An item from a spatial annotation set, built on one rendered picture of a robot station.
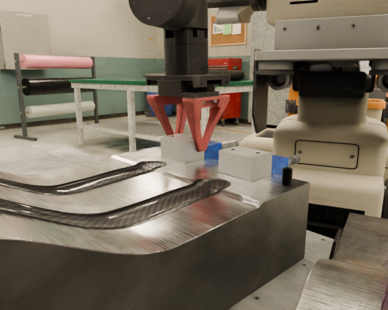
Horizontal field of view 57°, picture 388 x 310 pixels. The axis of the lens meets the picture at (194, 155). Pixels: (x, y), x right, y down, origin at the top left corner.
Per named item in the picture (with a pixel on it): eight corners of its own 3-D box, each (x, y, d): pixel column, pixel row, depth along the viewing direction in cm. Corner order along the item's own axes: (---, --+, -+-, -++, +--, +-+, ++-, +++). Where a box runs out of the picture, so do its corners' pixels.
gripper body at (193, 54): (196, 91, 42) (194, 25, 40) (144, 88, 49) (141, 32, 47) (232, 88, 46) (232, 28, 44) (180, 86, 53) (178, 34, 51)
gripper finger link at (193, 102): (194, 158, 44) (193, 80, 41) (158, 149, 49) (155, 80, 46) (231, 149, 48) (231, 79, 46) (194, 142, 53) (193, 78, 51)
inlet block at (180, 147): (223, 157, 59) (223, 125, 57) (247, 162, 55) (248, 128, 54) (161, 174, 50) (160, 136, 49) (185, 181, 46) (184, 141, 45)
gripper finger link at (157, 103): (180, 155, 45) (178, 80, 43) (147, 147, 50) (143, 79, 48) (217, 146, 50) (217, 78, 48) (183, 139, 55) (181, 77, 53)
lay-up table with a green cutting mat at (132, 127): (133, 133, 585) (130, 70, 562) (262, 155, 435) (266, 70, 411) (71, 144, 501) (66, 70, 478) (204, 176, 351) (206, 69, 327)
